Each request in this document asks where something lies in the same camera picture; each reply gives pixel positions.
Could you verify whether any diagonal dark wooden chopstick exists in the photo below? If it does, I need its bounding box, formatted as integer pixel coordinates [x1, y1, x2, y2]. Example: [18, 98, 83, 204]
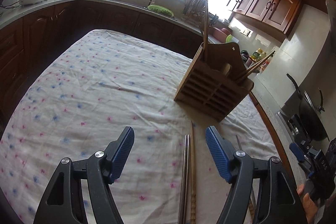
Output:
[240, 50, 276, 83]

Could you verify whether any wooden chopstick pair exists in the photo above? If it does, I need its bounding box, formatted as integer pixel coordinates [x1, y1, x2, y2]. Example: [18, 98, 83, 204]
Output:
[203, 0, 209, 63]

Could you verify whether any person's right hand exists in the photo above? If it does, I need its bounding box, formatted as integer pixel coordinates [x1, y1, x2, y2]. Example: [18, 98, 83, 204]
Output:
[297, 184, 318, 224]

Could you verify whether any gas stove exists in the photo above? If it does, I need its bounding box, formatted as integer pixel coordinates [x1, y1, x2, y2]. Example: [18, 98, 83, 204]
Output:
[277, 111, 313, 155]

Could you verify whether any black wok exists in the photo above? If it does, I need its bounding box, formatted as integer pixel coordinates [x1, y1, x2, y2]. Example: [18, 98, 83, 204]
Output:
[286, 73, 329, 141]

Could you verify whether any floral white tablecloth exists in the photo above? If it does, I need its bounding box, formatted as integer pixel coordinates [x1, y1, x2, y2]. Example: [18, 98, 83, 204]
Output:
[1, 30, 277, 223]

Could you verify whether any yellow oil bottle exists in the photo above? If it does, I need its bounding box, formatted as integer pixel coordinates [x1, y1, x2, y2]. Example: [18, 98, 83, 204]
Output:
[250, 48, 263, 61]

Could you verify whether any wooden utensil holder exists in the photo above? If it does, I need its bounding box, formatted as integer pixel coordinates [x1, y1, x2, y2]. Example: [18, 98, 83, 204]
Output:
[174, 42, 254, 122]

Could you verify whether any pink basin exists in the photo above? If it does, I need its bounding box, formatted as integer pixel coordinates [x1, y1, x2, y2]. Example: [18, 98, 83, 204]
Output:
[211, 27, 231, 43]

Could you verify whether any dish drying rack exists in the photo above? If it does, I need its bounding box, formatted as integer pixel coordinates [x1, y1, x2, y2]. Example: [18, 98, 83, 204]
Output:
[182, 0, 208, 22]

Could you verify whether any green colander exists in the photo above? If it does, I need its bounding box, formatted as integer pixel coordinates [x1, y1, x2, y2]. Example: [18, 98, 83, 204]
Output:
[147, 5, 174, 18]

